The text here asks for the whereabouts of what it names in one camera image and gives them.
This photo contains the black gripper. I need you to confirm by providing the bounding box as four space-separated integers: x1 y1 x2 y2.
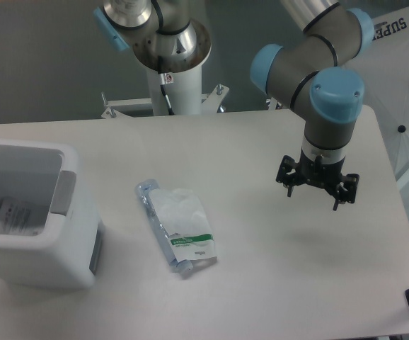
276 140 359 211

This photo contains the white green plastic pouch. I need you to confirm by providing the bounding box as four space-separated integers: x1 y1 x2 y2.
149 188 217 262

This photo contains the clear plastic water bottle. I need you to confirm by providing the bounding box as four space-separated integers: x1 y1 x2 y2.
135 179 193 275

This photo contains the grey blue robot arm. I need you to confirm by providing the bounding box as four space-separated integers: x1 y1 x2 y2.
93 1 374 205

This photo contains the white plastic trash can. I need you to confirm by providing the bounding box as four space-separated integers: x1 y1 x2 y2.
0 138 105 289

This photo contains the paper trash inside can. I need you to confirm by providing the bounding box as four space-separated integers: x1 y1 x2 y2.
0 197 49 237

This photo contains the white umbrella with lettering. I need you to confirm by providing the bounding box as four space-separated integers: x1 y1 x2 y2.
342 2 409 220

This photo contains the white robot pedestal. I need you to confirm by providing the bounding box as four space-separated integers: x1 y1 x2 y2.
132 19 212 115

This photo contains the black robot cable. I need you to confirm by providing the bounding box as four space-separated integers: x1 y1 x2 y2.
156 55 175 116

